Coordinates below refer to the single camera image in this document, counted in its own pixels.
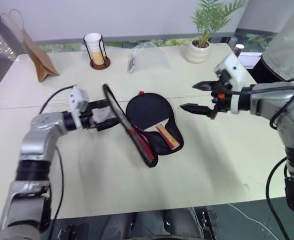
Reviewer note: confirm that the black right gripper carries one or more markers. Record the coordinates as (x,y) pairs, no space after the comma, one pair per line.
(221,102)

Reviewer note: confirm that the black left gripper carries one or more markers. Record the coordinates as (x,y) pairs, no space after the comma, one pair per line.
(88,117)

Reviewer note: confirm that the black zippered paddle case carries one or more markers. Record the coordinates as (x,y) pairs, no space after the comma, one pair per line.
(161,145)

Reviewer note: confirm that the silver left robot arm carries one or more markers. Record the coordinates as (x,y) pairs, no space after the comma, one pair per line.
(40,127)

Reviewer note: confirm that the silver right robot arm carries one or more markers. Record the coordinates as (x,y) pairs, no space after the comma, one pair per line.
(289,120)

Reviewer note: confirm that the black rubber table tennis paddle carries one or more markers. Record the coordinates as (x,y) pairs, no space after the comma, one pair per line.
(146,110)

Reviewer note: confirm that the white ribbed plant pot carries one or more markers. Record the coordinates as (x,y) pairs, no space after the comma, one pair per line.
(197,53)

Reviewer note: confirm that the cup stack in holder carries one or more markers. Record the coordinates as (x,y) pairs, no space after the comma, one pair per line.
(100,65)

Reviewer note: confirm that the dark can with white lid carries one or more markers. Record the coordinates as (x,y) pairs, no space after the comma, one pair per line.
(238,49)

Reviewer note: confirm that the white paper cup stack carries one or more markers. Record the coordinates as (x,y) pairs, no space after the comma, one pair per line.
(95,48)

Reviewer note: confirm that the clear plastic bag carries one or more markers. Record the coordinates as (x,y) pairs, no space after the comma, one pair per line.
(149,58)

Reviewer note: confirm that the green palm plant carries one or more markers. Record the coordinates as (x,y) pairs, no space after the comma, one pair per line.
(209,17)

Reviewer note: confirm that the brown paper bag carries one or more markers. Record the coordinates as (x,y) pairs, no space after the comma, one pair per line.
(40,60)

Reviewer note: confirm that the grey translucent plastic cover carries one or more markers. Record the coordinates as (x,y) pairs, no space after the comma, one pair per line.
(286,45)

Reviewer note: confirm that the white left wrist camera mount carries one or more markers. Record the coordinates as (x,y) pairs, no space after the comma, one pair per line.
(75,98)

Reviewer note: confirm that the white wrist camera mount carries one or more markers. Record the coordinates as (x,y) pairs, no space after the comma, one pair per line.
(75,98)
(235,68)

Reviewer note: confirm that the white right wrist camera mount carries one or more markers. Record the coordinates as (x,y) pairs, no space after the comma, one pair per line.
(235,68)

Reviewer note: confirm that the black metal bracket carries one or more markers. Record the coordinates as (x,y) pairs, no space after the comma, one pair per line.
(73,231)
(209,223)

